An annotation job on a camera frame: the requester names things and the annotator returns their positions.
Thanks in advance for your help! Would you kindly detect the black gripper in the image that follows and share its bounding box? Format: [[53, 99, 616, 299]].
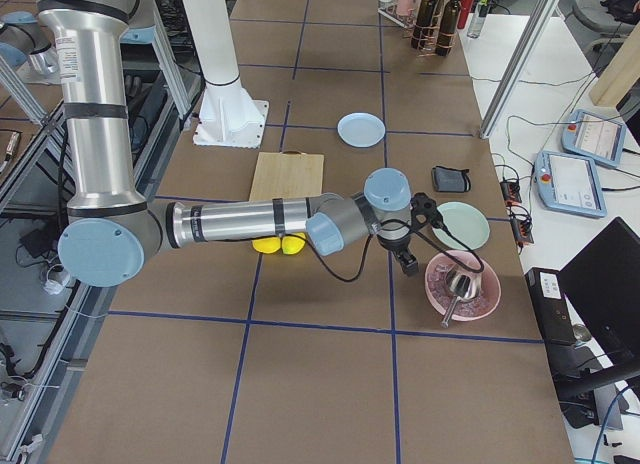
[[377, 222, 418, 276]]

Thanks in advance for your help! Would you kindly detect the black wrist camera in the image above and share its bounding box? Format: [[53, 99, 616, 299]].
[[410, 192, 445, 231]]

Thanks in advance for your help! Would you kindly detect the orange black usb hub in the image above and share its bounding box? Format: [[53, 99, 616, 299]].
[[500, 180, 522, 206]]

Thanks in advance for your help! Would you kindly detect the red bottle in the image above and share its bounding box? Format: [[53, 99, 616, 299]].
[[457, 0, 474, 30]]

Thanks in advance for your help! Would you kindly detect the black monitor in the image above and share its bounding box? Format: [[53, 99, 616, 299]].
[[559, 217, 639, 360]]

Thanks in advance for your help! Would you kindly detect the pink bowl with ice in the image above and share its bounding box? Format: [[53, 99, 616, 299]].
[[424, 250, 502, 322]]

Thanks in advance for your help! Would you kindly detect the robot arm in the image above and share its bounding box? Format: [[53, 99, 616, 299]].
[[37, 0, 418, 287]]

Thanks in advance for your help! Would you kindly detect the pink cup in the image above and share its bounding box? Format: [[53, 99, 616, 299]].
[[396, 0, 415, 18]]

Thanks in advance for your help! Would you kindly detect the light green plate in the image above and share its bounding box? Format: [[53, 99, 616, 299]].
[[433, 202, 490, 250]]

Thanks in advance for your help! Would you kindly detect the white wire cup rack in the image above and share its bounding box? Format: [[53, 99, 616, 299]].
[[377, 0, 414, 30]]

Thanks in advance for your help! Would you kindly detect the blue teach pendant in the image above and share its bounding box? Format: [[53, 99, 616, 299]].
[[561, 109, 627, 168], [534, 151, 607, 219]]

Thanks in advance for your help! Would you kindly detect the folded dark grey cloth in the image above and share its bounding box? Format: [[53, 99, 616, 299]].
[[431, 166, 472, 193]]

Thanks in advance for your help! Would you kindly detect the light blue plate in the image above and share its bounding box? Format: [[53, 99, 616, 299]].
[[337, 112, 386, 148]]

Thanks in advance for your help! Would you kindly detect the metal scoop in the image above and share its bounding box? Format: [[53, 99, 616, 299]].
[[441, 265, 482, 328]]

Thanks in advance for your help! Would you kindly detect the yellow lemon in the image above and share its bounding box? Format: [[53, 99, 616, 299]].
[[252, 236, 281, 254], [281, 233, 306, 255]]

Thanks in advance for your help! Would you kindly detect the copper wire bottle rack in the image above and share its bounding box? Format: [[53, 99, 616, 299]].
[[415, 0, 448, 57]]

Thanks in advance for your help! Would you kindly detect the bamboo cutting board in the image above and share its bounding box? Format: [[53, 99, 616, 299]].
[[249, 152, 325, 201]]

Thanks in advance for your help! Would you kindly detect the grey water bottle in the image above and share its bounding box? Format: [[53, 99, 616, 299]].
[[467, 0, 490, 39]]

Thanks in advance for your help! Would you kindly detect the white camera post base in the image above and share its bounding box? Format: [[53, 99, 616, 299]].
[[182, 0, 269, 149]]

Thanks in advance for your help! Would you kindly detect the black computer box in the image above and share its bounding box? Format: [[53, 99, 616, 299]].
[[525, 267, 576, 346]]

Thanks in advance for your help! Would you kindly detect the dark green wine bottle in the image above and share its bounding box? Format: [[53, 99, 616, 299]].
[[435, 0, 461, 57]]

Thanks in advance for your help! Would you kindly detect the aluminium frame post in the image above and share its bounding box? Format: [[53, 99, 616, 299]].
[[479, 0, 560, 139]]

